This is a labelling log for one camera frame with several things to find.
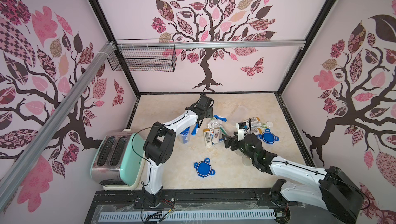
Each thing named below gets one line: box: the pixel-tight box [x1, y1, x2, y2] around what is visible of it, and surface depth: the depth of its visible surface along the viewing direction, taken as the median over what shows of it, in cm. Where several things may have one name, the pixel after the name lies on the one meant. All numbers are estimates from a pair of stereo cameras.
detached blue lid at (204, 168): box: [193, 157, 217, 179], surface depth 85 cm
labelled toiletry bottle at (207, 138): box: [203, 128, 213, 148], surface depth 95 cm
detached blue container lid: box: [255, 128, 280, 145], surface depth 97 cm
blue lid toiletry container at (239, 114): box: [228, 105, 249, 124], surface depth 106 cm
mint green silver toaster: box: [90, 129, 146, 191], surface depth 72 cm
